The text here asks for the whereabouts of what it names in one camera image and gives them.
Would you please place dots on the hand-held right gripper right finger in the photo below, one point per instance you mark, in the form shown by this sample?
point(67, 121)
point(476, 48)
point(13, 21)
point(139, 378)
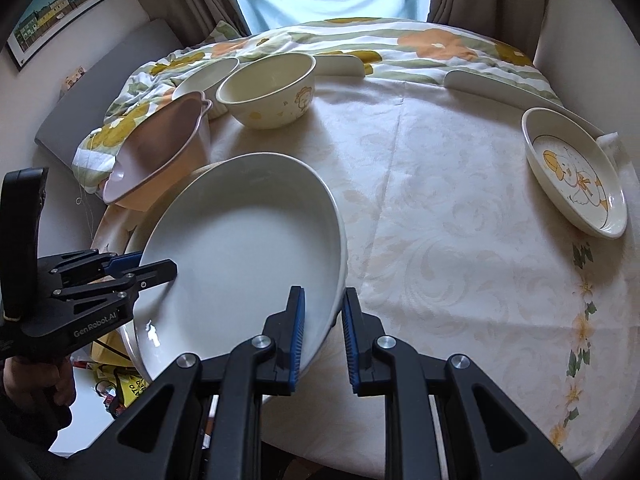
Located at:
point(351, 345)

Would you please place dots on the plain white bowl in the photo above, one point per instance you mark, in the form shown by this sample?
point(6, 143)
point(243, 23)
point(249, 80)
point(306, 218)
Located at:
point(200, 80)

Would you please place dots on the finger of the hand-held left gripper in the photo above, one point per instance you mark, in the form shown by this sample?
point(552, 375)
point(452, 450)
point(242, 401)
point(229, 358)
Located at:
point(160, 271)
point(125, 261)

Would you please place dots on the brown curtain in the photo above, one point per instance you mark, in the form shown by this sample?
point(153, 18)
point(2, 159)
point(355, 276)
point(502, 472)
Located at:
point(190, 5)
point(480, 0)

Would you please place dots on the framed wall picture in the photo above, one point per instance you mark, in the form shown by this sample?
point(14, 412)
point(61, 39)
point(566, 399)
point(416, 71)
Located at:
point(60, 5)

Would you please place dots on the floral quilted blanket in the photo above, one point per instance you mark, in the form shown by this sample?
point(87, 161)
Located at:
point(425, 45)

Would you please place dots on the cream cartoon print bowl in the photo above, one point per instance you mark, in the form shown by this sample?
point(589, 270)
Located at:
point(272, 107)

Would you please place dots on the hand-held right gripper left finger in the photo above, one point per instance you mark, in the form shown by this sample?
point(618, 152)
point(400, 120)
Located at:
point(297, 340)

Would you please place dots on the person's left hand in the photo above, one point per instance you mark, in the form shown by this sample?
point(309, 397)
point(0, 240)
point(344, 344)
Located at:
point(55, 377)

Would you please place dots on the floral square plate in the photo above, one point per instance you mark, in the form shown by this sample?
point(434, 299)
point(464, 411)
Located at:
point(450, 240)

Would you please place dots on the white chair backrest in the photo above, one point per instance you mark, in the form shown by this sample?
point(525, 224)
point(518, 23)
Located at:
point(500, 87)
point(337, 66)

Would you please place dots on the yellow plastic bag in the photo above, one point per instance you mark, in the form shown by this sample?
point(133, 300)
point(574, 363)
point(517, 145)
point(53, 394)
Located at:
point(117, 367)

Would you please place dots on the white paper tissue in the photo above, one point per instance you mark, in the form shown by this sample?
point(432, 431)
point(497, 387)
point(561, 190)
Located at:
point(608, 144)

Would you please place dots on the cream duck print plate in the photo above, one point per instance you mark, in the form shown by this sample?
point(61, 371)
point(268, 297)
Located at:
point(570, 170)

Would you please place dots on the large white oval plate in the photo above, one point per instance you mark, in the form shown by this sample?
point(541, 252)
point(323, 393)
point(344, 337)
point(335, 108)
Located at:
point(240, 240)

